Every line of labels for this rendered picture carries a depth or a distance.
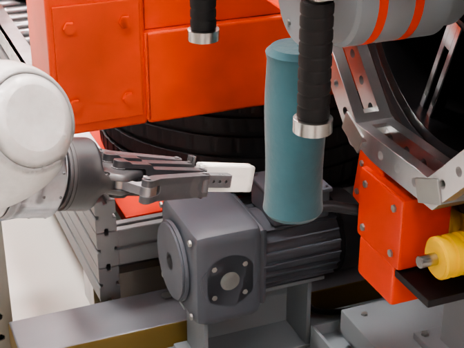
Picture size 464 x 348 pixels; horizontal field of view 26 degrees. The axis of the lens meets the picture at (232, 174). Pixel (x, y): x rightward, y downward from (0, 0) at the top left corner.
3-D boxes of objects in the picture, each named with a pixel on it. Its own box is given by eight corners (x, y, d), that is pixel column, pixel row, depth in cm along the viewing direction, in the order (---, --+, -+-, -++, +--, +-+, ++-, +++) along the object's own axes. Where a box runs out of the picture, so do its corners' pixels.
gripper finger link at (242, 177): (199, 163, 109) (203, 165, 109) (252, 165, 113) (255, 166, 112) (195, 189, 110) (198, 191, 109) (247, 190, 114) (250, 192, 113)
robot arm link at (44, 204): (9, 232, 94) (68, 231, 98) (21, 138, 92) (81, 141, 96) (-23, 202, 102) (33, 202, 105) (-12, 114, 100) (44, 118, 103)
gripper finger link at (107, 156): (101, 191, 104) (95, 187, 105) (192, 191, 111) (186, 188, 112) (107, 155, 103) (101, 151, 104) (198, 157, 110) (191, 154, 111)
